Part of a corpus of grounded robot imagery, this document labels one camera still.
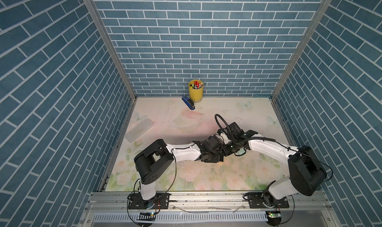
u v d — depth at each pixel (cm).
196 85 112
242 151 72
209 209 72
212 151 70
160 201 73
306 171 44
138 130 102
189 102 112
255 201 74
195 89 108
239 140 66
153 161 49
